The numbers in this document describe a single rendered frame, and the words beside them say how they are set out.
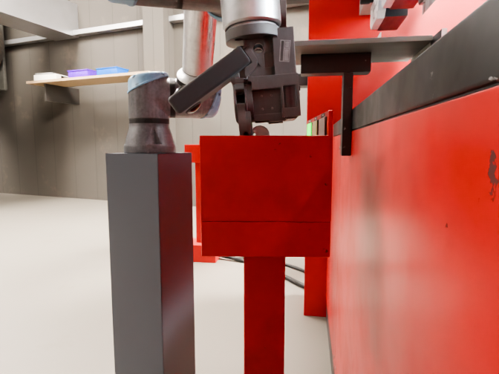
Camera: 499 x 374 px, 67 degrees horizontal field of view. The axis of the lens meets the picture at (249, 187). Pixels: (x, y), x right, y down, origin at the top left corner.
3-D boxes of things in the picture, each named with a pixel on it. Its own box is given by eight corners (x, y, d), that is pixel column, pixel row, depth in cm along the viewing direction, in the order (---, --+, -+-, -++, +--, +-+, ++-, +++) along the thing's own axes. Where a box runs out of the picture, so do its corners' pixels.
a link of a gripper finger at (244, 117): (254, 161, 46) (248, 87, 45) (241, 162, 46) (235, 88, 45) (255, 159, 50) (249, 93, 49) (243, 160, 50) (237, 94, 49)
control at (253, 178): (218, 223, 67) (217, 120, 65) (308, 223, 66) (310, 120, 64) (201, 257, 47) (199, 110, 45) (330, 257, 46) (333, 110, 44)
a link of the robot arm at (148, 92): (129, 120, 116) (128, 75, 114) (174, 121, 119) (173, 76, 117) (126, 117, 104) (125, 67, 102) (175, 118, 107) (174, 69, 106)
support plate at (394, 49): (293, 65, 91) (293, 61, 91) (408, 61, 87) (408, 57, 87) (289, 46, 73) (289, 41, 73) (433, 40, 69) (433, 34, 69)
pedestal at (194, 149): (188, 253, 278) (187, 140, 268) (222, 254, 274) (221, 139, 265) (180, 261, 258) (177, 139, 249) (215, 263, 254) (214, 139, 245)
